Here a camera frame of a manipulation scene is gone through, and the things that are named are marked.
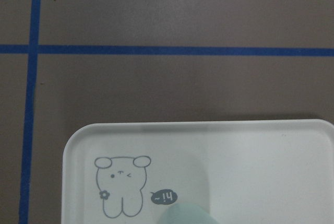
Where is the cream rabbit print tray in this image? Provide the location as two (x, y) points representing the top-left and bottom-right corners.
(61, 119), (333, 223)

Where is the mint green cup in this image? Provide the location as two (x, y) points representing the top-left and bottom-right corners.
(157, 203), (218, 224)

